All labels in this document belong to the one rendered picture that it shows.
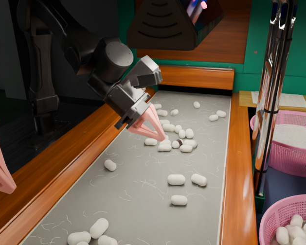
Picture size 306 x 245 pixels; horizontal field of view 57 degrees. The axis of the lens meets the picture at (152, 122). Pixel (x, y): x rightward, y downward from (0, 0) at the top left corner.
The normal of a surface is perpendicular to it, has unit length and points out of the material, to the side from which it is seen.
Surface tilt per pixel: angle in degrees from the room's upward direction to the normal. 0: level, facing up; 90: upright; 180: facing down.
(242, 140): 0
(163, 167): 0
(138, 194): 0
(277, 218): 72
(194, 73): 90
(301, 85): 90
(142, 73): 90
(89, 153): 45
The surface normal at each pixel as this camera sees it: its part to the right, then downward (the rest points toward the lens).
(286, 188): 0.00, -0.92
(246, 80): -0.27, 0.38
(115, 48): 0.48, -0.43
